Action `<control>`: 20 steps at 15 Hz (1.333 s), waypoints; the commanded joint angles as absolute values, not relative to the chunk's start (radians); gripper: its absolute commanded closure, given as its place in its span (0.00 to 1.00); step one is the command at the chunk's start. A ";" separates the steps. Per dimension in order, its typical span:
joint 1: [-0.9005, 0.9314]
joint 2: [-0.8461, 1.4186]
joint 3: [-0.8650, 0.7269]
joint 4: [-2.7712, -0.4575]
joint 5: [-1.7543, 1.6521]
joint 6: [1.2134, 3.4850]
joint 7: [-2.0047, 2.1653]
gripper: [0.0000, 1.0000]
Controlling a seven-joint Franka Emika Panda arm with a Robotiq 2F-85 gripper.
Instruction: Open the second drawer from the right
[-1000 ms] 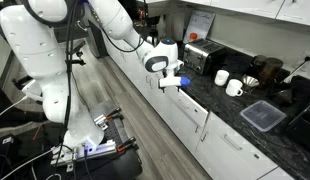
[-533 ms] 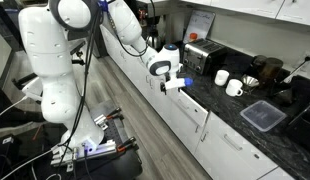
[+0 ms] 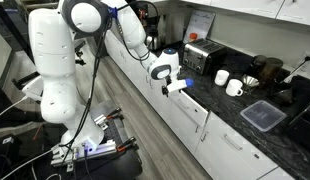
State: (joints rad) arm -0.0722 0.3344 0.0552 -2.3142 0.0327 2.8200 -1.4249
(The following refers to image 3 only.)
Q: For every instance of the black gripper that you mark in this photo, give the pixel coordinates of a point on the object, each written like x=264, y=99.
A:
x=166, y=89

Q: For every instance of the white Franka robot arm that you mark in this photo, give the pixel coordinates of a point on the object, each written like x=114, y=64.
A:
x=55, y=50

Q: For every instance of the white drawer with round lock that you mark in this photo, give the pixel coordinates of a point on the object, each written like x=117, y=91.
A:
x=238, y=143

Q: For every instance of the white lower cabinet door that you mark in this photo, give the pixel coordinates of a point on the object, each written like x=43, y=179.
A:
x=185, y=130
x=151, y=96

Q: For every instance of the white cabinet door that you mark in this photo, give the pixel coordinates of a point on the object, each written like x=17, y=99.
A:
x=151, y=96
x=185, y=130
x=245, y=6
x=298, y=11
x=196, y=1

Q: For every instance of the steel coffee carafe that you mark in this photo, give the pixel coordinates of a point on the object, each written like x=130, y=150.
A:
x=154, y=42

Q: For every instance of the steel four-slot toaster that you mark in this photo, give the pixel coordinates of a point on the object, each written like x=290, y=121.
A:
x=201, y=55

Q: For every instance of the white ceramic mug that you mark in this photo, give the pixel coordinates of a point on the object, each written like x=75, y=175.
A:
x=233, y=88
x=221, y=78

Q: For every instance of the jar with orange lid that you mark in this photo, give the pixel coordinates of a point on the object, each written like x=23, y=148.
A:
x=193, y=36

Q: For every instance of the black steel coffee maker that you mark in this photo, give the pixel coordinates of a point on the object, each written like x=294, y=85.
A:
x=151, y=23

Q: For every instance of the handwritten whiteboard sign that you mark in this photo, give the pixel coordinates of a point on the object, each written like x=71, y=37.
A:
x=200, y=25

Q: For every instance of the steel funnel dripper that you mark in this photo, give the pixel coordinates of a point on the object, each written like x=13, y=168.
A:
x=250, y=81

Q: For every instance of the black robot stand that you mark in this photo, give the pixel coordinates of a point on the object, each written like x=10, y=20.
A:
x=125, y=163

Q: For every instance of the white upper cabinet door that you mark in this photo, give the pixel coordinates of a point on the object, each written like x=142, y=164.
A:
x=298, y=11
x=245, y=6
x=196, y=1

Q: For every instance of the clear plastic food container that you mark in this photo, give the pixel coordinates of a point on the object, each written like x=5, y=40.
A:
x=263, y=115

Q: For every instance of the black countertop appliance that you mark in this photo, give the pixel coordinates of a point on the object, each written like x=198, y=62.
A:
x=282, y=93

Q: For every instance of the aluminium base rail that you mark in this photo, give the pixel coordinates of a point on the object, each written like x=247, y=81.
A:
x=95, y=151

